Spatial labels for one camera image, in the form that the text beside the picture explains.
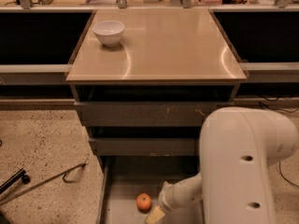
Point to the black caster leg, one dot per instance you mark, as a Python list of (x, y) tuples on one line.
[(21, 174)]

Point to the middle grey drawer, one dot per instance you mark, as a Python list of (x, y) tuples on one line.
[(144, 141)]

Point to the bottom grey open drawer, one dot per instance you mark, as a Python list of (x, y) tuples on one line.
[(127, 177)]

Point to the grey drawer cabinet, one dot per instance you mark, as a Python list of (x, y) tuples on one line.
[(160, 46)]

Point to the white ceramic bowl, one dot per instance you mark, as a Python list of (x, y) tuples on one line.
[(109, 33)]

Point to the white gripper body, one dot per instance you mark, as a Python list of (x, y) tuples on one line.
[(165, 198)]

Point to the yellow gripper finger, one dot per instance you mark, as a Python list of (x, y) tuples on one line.
[(155, 215)]

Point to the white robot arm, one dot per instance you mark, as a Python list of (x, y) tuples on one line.
[(236, 147)]

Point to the top grey drawer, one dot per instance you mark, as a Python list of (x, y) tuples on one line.
[(149, 106)]

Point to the orange fruit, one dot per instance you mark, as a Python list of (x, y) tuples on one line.
[(143, 202)]

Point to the metal hook rod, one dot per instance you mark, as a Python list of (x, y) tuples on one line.
[(40, 184)]

